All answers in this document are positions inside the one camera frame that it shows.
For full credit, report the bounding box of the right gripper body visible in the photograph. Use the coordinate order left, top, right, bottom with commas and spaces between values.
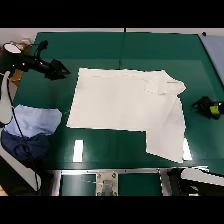
191, 95, 223, 120

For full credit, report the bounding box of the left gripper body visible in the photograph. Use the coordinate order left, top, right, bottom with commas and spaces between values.
44, 58, 72, 81

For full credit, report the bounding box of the white shirt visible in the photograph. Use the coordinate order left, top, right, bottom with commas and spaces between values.
66, 67, 188, 164

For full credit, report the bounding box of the light blue garment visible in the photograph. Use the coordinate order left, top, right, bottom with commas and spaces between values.
4, 104, 63, 139

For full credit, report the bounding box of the dark blue garment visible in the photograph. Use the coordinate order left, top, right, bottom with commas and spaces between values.
1, 129, 51, 162

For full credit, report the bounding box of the silver frame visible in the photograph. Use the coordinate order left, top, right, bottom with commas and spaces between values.
46, 166, 211, 197

